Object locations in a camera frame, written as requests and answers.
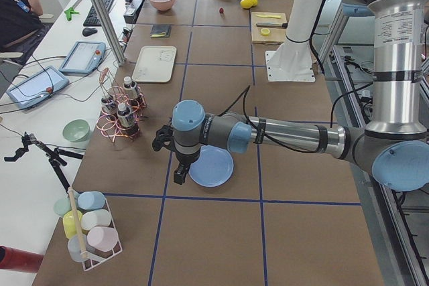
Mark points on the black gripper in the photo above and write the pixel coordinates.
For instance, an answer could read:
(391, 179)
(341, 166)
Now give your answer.
(186, 159)

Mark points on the blue round plate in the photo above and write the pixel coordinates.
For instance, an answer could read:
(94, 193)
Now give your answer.
(213, 168)

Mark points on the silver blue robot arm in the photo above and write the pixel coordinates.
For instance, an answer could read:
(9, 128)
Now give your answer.
(392, 147)

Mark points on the front dark drink bottle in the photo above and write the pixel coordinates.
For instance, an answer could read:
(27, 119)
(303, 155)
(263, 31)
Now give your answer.
(127, 120)

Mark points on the dark drink bottle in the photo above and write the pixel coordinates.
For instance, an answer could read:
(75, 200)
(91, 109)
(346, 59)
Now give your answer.
(109, 105)
(132, 91)
(127, 120)

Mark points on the white cup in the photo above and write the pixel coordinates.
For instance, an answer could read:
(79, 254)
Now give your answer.
(101, 217)

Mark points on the left dark drink bottle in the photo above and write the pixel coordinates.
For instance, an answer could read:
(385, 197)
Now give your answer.
(109, 105)

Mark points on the rear dark drink bottle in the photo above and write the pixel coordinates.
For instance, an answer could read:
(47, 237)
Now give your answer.
(132, 91)

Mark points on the pink cup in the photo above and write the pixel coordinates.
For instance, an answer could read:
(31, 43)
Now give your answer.
(103, 238)

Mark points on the green bowl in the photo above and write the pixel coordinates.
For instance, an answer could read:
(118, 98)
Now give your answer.
(76, 131)

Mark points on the cream rectangular tray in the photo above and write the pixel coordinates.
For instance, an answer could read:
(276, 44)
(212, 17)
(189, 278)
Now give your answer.
(154, 64)

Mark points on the yellow cup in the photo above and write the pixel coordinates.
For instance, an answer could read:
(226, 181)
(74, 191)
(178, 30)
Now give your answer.
(69, 224)

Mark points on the mint green cup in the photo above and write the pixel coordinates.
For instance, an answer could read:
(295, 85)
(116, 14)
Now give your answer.
(62, 206)

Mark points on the light blue lower cup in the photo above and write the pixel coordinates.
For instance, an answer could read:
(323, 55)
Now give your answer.
(74, 248)

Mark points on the far blue tablet pendant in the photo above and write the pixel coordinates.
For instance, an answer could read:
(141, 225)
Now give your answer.
(83, 58)

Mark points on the blue tablet pendant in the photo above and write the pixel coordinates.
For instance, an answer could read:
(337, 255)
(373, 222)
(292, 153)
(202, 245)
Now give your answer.
(37, 88)
(83, 58)

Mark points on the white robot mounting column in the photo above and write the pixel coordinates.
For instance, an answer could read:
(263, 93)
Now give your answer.
(292, 61)

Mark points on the near blue tablet pendant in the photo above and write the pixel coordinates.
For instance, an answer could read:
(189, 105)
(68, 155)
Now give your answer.
(37, 88)

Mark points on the black computer mouse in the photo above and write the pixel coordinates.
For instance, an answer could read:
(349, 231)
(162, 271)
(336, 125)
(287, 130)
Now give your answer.
(87, 31)

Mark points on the wooden cutting board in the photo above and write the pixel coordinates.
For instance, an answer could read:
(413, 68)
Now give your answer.
(277, 35)

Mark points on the yellow plastic knife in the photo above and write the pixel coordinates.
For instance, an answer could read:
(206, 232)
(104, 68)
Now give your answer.
(268, 16)

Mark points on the red cylinder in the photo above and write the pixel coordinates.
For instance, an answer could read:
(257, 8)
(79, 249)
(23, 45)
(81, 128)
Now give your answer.
(18, 260)

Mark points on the green clamp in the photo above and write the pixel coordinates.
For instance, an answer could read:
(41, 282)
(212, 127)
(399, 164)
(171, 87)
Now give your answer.
(70, 12)

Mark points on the person in black shirt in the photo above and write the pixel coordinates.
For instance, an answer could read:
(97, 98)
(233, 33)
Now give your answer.
(21, 27)

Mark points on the copper wire bottle rack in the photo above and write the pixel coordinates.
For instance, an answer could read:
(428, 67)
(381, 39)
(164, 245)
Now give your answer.
(109, 125)

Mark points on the white wire cup basket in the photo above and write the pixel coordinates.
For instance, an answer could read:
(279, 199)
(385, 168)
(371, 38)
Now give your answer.
(91, 260)

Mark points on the aluminium frame post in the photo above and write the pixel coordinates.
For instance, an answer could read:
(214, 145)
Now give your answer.
(109, 31)

